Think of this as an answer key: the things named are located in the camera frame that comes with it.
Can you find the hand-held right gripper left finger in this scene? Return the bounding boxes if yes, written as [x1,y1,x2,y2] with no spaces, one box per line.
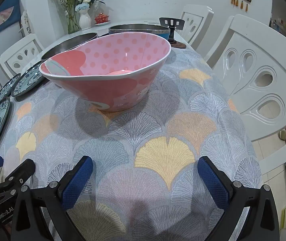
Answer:
[11,156,94,241]

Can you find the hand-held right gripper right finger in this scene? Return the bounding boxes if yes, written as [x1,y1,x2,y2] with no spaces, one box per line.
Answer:
[197,156,281,241]

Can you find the pink polka dot bowl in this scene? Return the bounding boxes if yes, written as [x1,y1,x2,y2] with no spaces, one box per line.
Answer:
[39,33,172,112]

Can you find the steel bowl red outside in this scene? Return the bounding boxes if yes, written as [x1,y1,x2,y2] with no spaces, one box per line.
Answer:
[41,32,99,61]

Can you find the steel bowl blue outside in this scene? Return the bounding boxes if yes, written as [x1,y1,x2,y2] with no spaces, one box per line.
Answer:
[108,24,171,41]

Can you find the grey fan pattern tablecloth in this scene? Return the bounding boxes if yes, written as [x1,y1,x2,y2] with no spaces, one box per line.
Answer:
[0,48,262,241]

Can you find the white carved dining chair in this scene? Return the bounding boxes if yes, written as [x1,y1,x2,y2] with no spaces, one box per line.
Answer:
[177,4,214,51]
[0,33,44,79]
[204,14,286,176]

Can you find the round wooden coaster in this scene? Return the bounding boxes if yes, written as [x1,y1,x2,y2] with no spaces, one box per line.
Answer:
[169,40,186,49]

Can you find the floral patterned box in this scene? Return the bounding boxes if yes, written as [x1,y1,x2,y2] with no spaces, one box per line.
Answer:
[21,10,31,34]

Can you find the clear glass vase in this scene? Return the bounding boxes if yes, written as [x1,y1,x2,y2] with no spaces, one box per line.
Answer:
[66,10,81,34]

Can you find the white ceramic vase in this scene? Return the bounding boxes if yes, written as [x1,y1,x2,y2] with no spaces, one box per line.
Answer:
[79,10,92,30]

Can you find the black phone stand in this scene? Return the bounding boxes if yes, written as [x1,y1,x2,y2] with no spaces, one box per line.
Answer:
[159,17,185,43]

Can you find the red lidded teacup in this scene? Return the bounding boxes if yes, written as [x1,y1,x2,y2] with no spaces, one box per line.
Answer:
[94,12,110,26]

